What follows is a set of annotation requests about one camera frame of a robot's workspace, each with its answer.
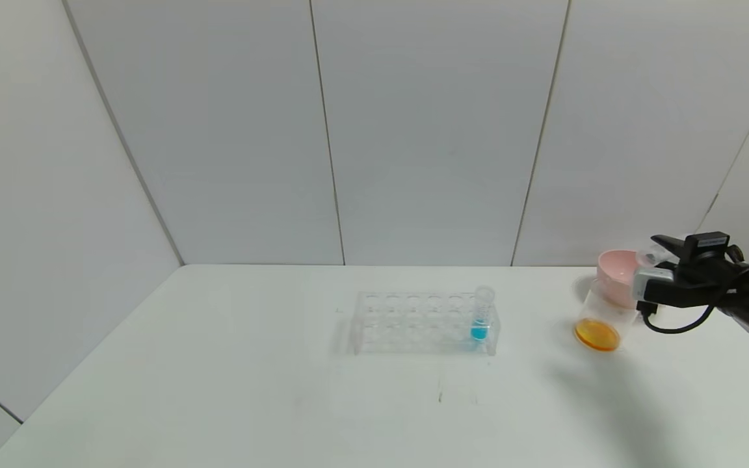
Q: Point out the test tube with yellow liquid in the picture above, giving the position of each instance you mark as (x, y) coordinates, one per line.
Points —
(646, 255)

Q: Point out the clear plastic beaker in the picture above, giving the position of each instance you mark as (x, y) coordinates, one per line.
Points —
(599, 335)

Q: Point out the test tube with blue liquid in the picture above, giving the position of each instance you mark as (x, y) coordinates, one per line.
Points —
(482, 315)

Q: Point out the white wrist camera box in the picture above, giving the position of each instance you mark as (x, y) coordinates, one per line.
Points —
(653, 283)

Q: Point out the pink bowl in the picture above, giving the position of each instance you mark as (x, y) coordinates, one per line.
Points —
(615, 279)

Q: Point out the clear acrylic test tube rack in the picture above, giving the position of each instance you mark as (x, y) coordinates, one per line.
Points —
(413, 322)

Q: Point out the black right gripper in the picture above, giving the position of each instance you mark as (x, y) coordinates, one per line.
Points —
(694, 247)

